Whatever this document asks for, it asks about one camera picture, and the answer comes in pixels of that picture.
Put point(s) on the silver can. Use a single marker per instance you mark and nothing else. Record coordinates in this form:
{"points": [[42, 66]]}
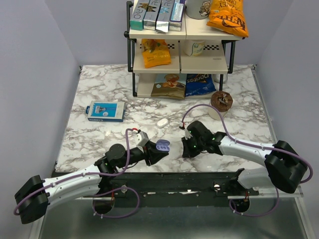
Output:
{"points": [[217, 78]]}

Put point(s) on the brown cookie bag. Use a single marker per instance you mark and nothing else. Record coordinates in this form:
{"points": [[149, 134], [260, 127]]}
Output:
{"points": [[169, 85]]}

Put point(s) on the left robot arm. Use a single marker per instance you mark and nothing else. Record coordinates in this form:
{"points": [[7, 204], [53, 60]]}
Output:
{"points": [[38, 195]]}

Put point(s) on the grey printed mug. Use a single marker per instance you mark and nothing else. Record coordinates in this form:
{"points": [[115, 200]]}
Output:
{"points": [[198, 9]]}

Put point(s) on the white earbud charging case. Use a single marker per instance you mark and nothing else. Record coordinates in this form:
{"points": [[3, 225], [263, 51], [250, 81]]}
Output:
{"points": [[162, 123]]}

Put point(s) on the teal RO box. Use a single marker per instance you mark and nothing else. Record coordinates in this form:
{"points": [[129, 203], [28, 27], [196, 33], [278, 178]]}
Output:
{"points": [[139, 12]]}

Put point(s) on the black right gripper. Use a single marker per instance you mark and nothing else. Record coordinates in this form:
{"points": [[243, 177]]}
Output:
{"points": [[187, 153]]}

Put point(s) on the orange kettle chips bag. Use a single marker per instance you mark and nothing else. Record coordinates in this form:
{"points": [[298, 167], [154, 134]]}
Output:
{"points": [[228, 16]]}

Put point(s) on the silver blue RO box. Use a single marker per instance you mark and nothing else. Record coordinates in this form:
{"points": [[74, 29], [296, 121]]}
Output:
{"points": [[162, 23]]}

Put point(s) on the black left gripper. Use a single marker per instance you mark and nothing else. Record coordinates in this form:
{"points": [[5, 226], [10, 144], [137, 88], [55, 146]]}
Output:
{"points": [[151, 154]]}

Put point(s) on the orange snack bag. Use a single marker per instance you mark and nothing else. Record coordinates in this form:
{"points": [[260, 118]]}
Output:
{"points": [[155, 52]]}

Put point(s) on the purple earbud charging case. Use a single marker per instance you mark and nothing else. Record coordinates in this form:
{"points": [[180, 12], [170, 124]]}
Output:
{"points": [[163, 145]]}

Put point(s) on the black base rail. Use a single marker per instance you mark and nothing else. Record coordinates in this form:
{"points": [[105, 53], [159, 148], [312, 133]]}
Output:
{"points": [[180, 189]]}

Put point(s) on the blue Doritos bag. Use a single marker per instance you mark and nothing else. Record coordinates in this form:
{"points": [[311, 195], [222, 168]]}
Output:
{"points": [[199, 84]]}

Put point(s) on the beige three-tier shelf rack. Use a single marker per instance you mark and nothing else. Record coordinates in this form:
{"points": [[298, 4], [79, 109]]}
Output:
{"points": [[217, 58]]}

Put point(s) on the blue razor box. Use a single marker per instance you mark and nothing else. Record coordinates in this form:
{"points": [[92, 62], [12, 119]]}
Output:
{"points": [[106, 111]]}

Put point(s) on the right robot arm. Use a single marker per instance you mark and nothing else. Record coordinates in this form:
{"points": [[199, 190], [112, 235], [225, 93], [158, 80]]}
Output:
{"points": [[279, 164]]}

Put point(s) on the white yogurt cup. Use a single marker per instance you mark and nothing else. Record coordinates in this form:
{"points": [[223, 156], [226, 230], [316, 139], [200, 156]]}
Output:
{"points": [[193, 48]]}

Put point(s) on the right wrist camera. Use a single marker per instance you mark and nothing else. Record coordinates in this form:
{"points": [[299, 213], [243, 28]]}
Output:
{"points": [[187, 134]]}

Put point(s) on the purple white box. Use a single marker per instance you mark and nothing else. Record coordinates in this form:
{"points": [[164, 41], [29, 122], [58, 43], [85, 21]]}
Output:
{"points": [[175, 22]]}

